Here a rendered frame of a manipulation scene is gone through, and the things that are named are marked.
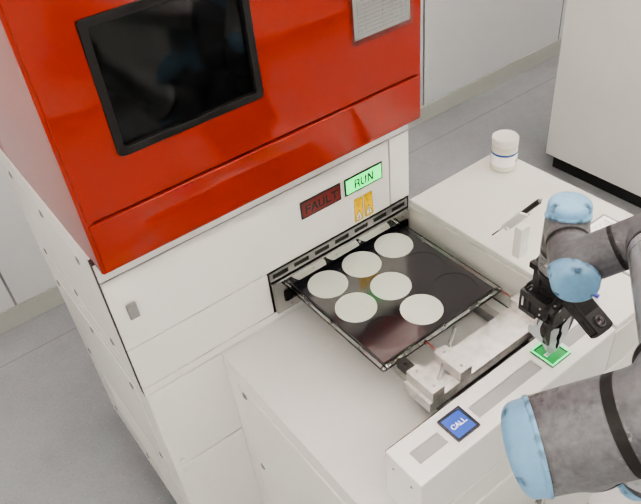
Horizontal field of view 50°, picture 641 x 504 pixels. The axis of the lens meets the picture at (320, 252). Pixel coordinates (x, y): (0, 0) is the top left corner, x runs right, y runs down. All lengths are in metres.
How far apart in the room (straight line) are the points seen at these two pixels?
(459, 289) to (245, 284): 0.50
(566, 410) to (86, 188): 0.83
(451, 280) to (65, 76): 0.99
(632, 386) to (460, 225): 1.01
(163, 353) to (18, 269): 1.63
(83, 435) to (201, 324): 1.23
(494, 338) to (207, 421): 0.75
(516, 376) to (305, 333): 0.53
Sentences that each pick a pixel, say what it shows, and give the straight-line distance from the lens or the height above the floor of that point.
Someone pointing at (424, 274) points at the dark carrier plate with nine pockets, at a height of 0.90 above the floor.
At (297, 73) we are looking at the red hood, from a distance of 1.36.
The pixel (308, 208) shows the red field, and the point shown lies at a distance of 1.59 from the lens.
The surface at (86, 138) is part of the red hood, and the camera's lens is 1.19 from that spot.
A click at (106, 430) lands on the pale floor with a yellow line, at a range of 2.71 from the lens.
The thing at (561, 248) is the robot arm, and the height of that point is 1.31.
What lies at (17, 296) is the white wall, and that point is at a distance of 3.20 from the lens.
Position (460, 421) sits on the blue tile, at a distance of 1.33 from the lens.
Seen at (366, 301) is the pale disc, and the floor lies 0.90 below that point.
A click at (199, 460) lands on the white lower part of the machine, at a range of 1.90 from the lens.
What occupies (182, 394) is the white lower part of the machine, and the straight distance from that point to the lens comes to 1.70.
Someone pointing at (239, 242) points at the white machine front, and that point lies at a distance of 1.52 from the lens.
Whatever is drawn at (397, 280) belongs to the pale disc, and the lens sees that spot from 1.67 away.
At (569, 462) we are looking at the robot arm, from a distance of 0.81.
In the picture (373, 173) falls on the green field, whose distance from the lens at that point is 1.68.
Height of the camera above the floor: 2.04
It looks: 40 degrees down
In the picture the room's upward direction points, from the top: 7 degrees counter-clockwise
